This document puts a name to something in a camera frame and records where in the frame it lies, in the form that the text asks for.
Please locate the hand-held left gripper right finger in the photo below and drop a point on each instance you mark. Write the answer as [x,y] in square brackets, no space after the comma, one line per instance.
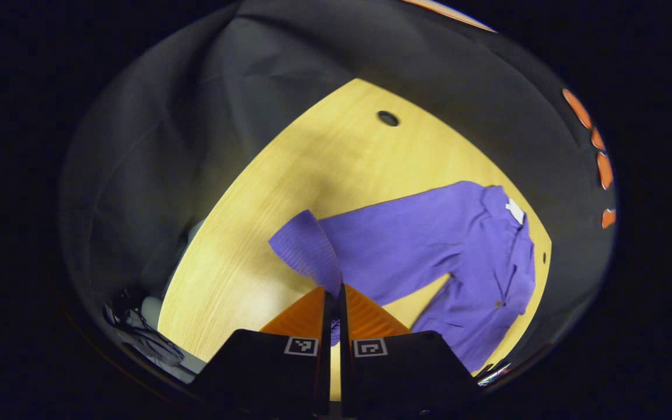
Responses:
[345,379]

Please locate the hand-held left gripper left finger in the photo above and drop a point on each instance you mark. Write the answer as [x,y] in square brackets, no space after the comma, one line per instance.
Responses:
[324,379]

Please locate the purple knitted cardigan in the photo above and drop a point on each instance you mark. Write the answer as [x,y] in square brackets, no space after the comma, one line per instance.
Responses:
[417,245]

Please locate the white round object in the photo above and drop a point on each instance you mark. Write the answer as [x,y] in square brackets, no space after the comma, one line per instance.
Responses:
[151,309]

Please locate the plain black side cloth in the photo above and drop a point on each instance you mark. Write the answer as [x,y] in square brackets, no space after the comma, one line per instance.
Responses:
[167,116]

